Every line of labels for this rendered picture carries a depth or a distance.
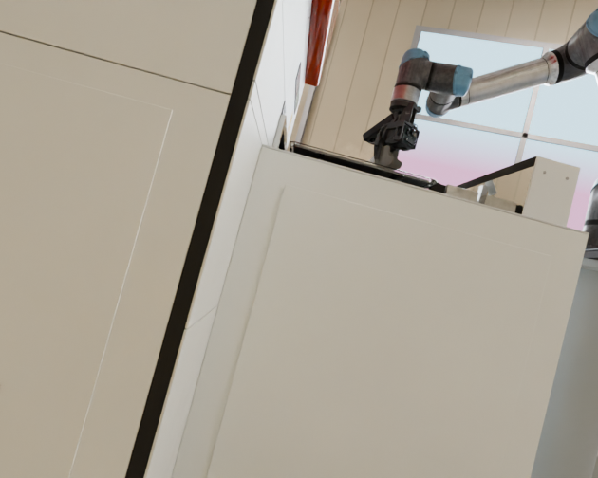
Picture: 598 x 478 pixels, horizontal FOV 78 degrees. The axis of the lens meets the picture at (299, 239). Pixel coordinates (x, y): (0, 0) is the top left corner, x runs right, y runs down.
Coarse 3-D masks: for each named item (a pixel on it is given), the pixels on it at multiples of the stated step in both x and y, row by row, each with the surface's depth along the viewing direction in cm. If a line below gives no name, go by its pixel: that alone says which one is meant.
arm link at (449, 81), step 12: (432, 72) 98; (444, 72) 98; (456, 72) 97; (468, 72) 97; (432, 84) 100; (444, 84) 99; (456, 84) 98; (468, 84) 97; (432, 96) 107; (444, 96) 103; (456, 96) 101
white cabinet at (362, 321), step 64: (256, 192) 66; (320, 192) 67; (384, 192) 67; (256, 256) 66; (320, 256) 66; (384, 256) 67; (448, 256) 67; (512, 256) 67; (576, 256) 68; (256, 320) 66; (320, 320) 66; (384, 320) 66; (448, 320) 67; (512, 320) 67; (256, 384) 65; (320, 384) 66; (384, 384) 66; (448, 384) 66; (512, 384) 67; (192, 448) 65; (256, 448) 65; (320, 448) 65; (384, 448) 66; (448, 448) 66; (512, 448) 67
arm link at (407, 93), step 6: (402, 84) 99; (396, 90) 101; (402, 90) 99; (408, 90) 99; (414, 90) 99; (396, 96) 100; (402, 96) 99; (408, 96) 99; (414, 96) 99; (390, 102) 103
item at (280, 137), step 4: (280, 116) 84; (284, 116) 84; (280, 120) 84; (284, 120) 84; (280, 124) 84; (284, 124) 85; (280, 128) 84; (284, 128) 87; (276, 132) 84; (280, 132) 84; (284, 132) 90; (276, 136) 83; (280, 136) 84; (284, 136) 93; (276, 140) 83; (280, 140) 97; (284, 140) 96; (272, 144) 83; (276, 144) 83; (280, 144) 100; (284, 144) 99; (280, 148) 104; (284, 148) 103
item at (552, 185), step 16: (544, 160) 74; (544, 176) 74; (560, 176) 74; (576, 176) 74; (528, 192) 74; (544, 192) 74; (560, 192) 74; (528, 208) 74; (544, 208) 74; (560, 208) 74; (560, 224) 74
